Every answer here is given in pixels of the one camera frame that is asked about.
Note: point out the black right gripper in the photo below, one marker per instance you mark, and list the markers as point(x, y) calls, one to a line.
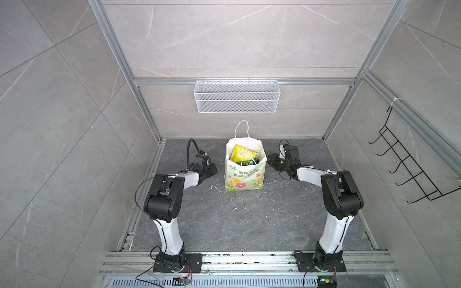
point(273, 160)

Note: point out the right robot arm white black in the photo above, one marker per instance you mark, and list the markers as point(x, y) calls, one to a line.
point(342, 200)

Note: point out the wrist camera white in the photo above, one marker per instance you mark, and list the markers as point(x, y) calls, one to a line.
point(290, 152)
point(202, 159)

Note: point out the yellow chips snack bag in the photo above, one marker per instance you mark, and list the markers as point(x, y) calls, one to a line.
point(244, 156)

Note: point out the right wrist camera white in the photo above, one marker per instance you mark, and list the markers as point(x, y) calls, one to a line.
point(290, 152)

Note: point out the white floral paper bag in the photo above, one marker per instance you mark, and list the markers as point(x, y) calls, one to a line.
point(244, 178)

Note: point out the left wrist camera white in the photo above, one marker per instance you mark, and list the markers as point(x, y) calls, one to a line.
point(202, 159)

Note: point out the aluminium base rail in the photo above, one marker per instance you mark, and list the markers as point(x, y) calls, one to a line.
point(276, 269)

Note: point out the white wire mesh basket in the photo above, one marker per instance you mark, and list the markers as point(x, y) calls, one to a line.
point(236, 96)

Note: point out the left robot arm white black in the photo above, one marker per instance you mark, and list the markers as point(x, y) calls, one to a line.
point(163, 204)

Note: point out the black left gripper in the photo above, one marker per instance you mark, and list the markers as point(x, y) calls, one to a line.
point(214, 169)

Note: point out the black wire hook rack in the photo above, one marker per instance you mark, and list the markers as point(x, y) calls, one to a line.
point(408, 164)

